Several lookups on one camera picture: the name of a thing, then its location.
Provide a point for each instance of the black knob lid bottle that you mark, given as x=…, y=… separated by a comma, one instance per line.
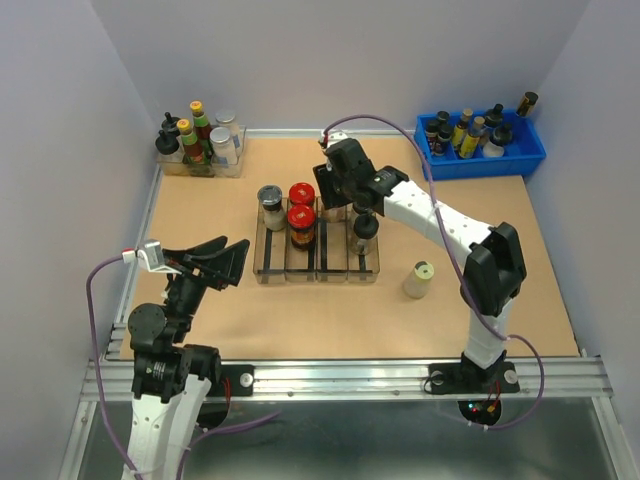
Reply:
x=364, y=232

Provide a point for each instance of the black knob bottle in bin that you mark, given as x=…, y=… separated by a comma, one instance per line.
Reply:
x=497, y=134

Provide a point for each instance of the red lid sauce jar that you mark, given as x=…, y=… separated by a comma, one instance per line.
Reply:
x=302, y=221
x=302, y=193

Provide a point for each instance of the black knob bottle front left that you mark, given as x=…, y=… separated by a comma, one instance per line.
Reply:
x=168, y=148

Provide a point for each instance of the dark bottle behind blue bin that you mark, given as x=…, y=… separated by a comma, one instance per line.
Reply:
x=527, y=104

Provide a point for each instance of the silver lid jar front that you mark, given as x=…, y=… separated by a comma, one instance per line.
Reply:
x=223, y=147

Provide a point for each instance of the clear corner storage box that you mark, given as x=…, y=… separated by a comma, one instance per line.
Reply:
x=211, y=169

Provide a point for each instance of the yellow lid spice jar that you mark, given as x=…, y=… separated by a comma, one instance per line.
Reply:
x=417, y=283

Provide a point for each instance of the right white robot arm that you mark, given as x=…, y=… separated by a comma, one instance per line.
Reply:
x=488, y=258

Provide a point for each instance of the clear bin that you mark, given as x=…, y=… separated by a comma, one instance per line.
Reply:
x=331, y=249
x=269, y=253
x=300, y=266
x=362, y=268

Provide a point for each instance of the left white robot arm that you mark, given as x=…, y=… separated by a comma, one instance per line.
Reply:
x=171, y=377

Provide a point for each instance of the black knob bottle back left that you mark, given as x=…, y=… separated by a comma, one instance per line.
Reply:
x=169, y=124

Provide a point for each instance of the black cap spice jar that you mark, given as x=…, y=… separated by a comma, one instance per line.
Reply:
x=356, y=210

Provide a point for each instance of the silver lid jar back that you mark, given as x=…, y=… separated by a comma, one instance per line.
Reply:
x=227, y=118

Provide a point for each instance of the aluminium rail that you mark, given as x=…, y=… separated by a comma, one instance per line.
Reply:
x=404, y=380

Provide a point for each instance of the red lid sauce jar back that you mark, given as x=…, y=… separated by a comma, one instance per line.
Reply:
x=302, y=193

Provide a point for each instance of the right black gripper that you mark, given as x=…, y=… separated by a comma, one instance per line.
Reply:
x=331, y=170

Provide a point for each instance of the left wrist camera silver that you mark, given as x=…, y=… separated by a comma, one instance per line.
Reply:
x=148, y=256

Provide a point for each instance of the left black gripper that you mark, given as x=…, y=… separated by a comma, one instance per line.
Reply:
x=221, y=268

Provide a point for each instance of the yellow label bottle in bin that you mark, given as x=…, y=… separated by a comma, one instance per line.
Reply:
x=467, y=133

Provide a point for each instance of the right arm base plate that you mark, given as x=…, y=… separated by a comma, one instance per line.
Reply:
x=459, y=378

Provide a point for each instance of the red lid sauce jar front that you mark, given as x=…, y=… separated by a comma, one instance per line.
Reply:
x=302, y=221

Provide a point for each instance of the silver lid jar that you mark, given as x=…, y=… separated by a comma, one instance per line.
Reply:
x=227, y=118
x=223, y=147

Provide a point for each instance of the chili sauce bottle front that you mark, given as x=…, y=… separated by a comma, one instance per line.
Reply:
x=191, y=143

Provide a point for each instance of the chili sauce bottle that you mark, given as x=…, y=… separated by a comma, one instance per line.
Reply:
x=191, y=143
x=202, y=125

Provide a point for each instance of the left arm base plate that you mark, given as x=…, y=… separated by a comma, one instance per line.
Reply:
x=239, y=377

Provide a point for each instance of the blue plastic bin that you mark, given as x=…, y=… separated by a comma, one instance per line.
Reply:
x=521, y=157

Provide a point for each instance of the white powder jar black lid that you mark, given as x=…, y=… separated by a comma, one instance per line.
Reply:
x=270, y=198

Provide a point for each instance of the chili sauce bottle back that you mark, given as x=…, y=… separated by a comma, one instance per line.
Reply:
x=202, y=125

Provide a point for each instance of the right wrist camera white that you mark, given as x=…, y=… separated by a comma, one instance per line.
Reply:
x=330, y=138

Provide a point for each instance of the pink lid spice jar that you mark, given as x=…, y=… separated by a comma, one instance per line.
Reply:
x=333, y=215

